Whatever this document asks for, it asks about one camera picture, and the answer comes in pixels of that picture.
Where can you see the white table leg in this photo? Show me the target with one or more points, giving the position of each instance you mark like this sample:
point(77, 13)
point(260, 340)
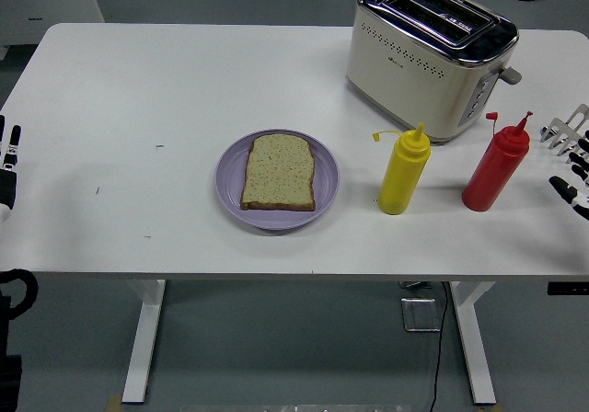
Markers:
point(474, 338)
point(142, 338)

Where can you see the purple plate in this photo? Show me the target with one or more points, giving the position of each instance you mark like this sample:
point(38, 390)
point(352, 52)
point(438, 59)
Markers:
point(230, 186)

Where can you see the cream and chrome toaster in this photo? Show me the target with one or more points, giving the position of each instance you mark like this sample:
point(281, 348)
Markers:
point(414, 81)

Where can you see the red squeeze bottle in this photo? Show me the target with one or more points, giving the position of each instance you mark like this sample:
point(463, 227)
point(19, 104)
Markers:
point(499, 168)

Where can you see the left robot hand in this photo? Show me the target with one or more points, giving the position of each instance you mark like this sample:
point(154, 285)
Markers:
point(5, 186)

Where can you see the yellow squeeze bottle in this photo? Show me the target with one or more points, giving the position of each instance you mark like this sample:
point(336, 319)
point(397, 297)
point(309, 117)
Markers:
point(404, 173)

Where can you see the silver metal toast rack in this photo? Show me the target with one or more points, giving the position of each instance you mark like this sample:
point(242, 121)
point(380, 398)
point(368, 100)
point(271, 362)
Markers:
point(568, 131)

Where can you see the metal floor socket plate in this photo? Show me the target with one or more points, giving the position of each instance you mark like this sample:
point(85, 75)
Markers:
point(421, 315)

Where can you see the bread slice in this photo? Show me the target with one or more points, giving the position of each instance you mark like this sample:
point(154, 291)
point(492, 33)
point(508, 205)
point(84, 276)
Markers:
point(278, 173)

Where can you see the white appliance cabinet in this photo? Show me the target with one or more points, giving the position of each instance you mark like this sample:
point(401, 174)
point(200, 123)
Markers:
point(46, 7)

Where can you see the black table control panel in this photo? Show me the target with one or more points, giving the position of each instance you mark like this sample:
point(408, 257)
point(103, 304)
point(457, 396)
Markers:
point(568, 289)

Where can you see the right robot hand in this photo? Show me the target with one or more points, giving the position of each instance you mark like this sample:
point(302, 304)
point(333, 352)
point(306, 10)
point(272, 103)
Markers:
point(580, 196)

